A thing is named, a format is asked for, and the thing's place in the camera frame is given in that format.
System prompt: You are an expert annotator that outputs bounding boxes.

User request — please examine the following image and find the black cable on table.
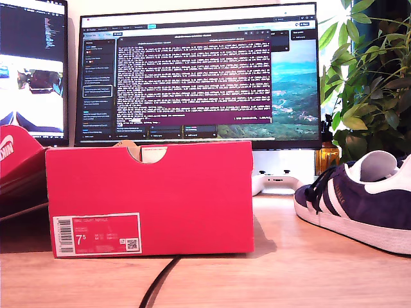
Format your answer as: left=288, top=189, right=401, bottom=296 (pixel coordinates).
left=138, top=255, right=180, bottom=308

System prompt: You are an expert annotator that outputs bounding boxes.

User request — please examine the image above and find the red cardboard shoebox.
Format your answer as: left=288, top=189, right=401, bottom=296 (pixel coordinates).
left=44, top=141, right=256, bottom=259

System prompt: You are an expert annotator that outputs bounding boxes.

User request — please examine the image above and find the white game controller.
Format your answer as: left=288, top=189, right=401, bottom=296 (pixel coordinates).
left=252, top=169, right=305, bottom=196

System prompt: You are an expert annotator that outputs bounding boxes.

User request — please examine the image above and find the green leafy houseplant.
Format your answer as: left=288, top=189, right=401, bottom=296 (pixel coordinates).
left=319, top=0, right=411, bottom=164

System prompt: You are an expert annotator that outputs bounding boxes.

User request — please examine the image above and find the large black computer monitor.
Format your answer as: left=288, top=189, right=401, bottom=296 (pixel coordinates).
left=74, top=2, right=323, bottom=151

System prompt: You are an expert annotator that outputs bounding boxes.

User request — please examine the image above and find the black monitor with code window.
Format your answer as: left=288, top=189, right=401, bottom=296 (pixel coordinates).
left=0, top=0, right=70, bottom=147

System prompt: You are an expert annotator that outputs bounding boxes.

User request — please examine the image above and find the amber glass pump bottle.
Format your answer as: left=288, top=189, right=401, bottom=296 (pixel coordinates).
left=315, top=114, right=340, bottom=176

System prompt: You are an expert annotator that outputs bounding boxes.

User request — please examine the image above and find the red shoebox lid white logo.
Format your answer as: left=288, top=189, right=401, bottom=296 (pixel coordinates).
left=0, top=124, right=49, bottom=222

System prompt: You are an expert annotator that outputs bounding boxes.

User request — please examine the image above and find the brown packing paper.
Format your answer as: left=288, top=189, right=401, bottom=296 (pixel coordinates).
left=112, top=140, right=142, bottom=161

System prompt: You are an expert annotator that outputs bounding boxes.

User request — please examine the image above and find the blue suede white-striped shoe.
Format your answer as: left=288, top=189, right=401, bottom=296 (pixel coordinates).
left=293, top=150, right=411, bottom=256

